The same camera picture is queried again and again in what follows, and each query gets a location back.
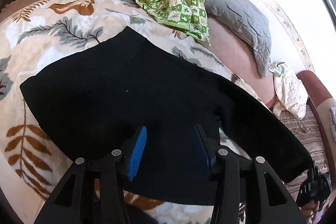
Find cream floral pillow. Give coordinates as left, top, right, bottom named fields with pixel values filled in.
left=268, top=63, right=308, bottom=120

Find grey quilted pillow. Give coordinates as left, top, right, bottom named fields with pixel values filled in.
left=205, top=0, right=272, bottom=78

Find striped floral mattress cover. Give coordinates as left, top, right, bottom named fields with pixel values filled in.
left=277, top=104, right=332, bottom=188

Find grey patterned cloth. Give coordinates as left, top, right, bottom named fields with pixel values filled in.
left=330, top=107, right=336, bottom=140

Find leaf print fleece blanket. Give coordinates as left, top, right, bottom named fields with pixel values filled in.
left=1, top=0, right=270, bottom=223

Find reddish brown armchair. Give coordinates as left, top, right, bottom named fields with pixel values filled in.
left=297, top=71, right=335, bottom=176

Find operator hand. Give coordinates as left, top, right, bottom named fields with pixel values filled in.
left=301, top=200, right=320, bottom=224

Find black pants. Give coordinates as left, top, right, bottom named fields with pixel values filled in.
left=20, top=28, right=312, bottom=206

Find pink bed sheet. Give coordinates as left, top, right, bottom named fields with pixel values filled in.
left=206, top=16, right=276, bottom=108

